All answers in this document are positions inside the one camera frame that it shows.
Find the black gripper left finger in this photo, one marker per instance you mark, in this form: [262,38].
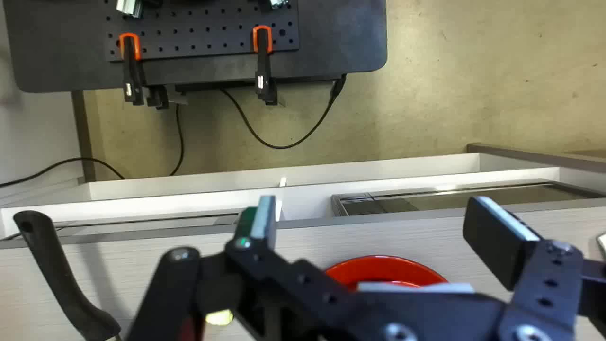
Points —
[264,220]

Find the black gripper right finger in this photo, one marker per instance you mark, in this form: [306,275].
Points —
[499,247]

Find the red bowl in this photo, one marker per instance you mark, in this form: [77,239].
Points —
[380,268]

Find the grey counter cabinet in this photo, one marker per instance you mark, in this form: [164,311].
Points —
[190,186]

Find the orange black clamp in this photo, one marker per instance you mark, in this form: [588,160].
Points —
[264,59]
[132,63]

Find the black base board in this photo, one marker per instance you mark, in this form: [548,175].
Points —
[342,38]

